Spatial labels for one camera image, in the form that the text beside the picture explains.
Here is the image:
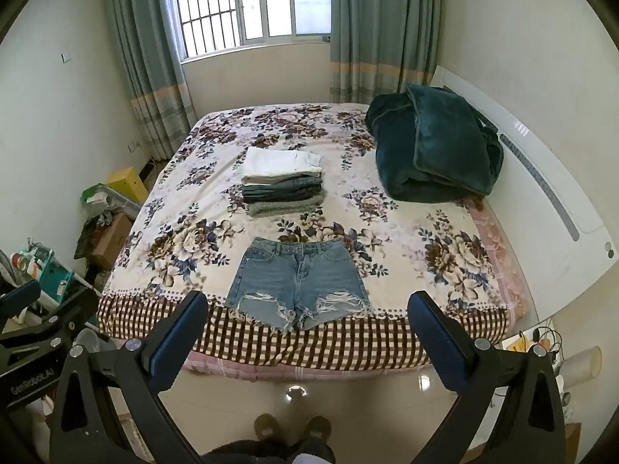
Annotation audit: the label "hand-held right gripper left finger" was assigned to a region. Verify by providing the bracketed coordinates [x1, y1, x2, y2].
[48, 291, 210, 464]

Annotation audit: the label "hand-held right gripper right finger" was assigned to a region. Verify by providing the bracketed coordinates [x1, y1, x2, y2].
[407, 291, 568, 464]

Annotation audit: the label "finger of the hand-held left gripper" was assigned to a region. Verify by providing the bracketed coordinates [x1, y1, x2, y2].
[0, 279, 101, 349]

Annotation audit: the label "ripped blue denim shorts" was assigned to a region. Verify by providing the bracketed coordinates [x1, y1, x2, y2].
[223, 237, 373, 333]

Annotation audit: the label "stack of folded pants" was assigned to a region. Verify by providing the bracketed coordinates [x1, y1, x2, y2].
[241, 146, 325, 218]

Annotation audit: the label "teal box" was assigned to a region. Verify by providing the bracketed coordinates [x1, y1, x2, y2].
[38, 256, 74, 303]

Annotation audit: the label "brown cardboard box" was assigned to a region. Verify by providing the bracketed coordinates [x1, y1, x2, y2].
[91, 213, 135, 270]

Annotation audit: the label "bed with floral sheet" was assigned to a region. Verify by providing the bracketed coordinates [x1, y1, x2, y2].
[97, 102, 529, 382]

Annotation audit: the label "person's left brown slipper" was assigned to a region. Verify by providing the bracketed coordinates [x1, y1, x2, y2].
[253, 413, 285, 447]

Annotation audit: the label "person's brown slipper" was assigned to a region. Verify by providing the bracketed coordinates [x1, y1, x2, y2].
[253, 413, 285, 447]
[304, 415, 333, 447]

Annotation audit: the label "green and white plastic bag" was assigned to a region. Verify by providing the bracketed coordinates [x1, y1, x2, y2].
[80, 183, 124, 213]

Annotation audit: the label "person's right brown slipper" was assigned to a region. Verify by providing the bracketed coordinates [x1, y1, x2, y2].
[304, 415, 333, 447]

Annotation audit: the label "person's dark trousers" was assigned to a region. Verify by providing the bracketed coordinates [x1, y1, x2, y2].
[202, 437, 336, 464]

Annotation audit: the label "cream bedside lamp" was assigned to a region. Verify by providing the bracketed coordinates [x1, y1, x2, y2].
[561, 345, 603, 390]

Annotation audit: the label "yellow box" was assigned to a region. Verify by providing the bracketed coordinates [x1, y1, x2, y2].
[105, 167, 149, 205]

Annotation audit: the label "white bed headboard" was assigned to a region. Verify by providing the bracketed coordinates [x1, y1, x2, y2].
[429, 64, 619, 321]

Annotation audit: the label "dark green plush blanket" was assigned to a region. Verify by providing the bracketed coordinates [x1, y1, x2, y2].
[365, 84, 504, 203]

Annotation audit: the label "green striped curtain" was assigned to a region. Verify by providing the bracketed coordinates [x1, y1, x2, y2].
[329, 0, 443, 105]
[101, 0, 199, 161]

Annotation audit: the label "window with metal grille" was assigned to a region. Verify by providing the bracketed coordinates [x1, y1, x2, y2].
[166, 0, 332, 63]

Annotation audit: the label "black cables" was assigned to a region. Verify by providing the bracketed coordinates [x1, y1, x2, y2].
[531, 326, 564, 355]

